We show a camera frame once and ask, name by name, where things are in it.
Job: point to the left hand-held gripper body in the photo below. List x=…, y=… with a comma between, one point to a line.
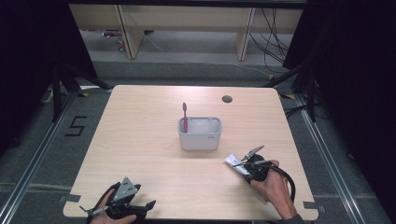
x=124, y=191

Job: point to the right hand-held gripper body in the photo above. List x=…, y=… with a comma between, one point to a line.
x=257, y=168

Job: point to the white toothpaste tube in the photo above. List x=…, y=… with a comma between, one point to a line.
x=235, y=162

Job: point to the grey plastic toothbrush holder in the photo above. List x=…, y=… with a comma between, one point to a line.
x=199, y=137

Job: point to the pink toothbrush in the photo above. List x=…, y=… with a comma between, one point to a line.
x=185, y=119

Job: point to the person's right hand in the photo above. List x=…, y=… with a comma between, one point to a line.
x=275, y=186

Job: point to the person's left hand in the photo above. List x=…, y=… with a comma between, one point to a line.
x=104, y=217

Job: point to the black metal stand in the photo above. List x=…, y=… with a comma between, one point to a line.
x=56, y=93
x=311, y=93

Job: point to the dark curtain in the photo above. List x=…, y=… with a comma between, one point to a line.
x=31, y=62
x=358, y=77

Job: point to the small clutter under desk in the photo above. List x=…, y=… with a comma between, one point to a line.
x=120, y=42

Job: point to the metal floor rail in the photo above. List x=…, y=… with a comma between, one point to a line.
x=34, y=161
x=330, y=158

